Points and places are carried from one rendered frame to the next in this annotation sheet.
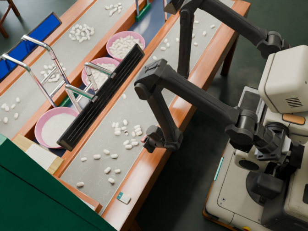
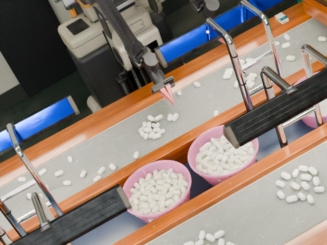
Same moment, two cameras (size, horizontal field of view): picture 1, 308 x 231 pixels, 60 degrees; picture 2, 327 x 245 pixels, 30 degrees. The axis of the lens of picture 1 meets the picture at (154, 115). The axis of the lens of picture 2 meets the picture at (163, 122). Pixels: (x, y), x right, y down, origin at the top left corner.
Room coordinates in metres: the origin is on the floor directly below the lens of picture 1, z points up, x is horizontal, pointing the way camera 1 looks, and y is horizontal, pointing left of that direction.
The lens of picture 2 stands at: (2.37, 1.41, 2.28)
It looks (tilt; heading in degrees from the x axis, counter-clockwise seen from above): 38 degrees down; 228
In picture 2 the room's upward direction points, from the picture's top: 24 degrees counter-clockwise
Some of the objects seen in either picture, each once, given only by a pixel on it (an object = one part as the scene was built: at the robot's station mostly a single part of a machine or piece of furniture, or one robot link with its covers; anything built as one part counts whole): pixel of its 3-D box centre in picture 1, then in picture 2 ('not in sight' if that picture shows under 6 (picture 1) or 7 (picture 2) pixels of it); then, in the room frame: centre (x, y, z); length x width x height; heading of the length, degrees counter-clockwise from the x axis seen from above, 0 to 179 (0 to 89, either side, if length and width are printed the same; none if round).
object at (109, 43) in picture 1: (126, 49); (159, 195); (1.37, 0.15, 0.72); 0.27 x 0.27 x 0.10
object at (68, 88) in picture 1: (99, 104); (249, 64); (0.80, 0.29, 0.90); 0.20 x 0.19 x 0.45; 146
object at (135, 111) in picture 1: (161, 77); (152, 131); (1.08, -0.07, 0.73); 1.81 x 0.30 x 0.02; 146
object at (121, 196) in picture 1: (123, 198); (281, 18); (0.33, 0.18, 0.77); 0.06 x 0.04 x 0.02; 56
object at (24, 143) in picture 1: (31, 157); not in sight; (0.59, 0.67, 0.77); 0.33 x 0.15 x 0.01; 56
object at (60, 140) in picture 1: (103, 91); (229, 18); (0.76, 0.22, 1.08); 0.62 x 0.08 x 0.07; 146
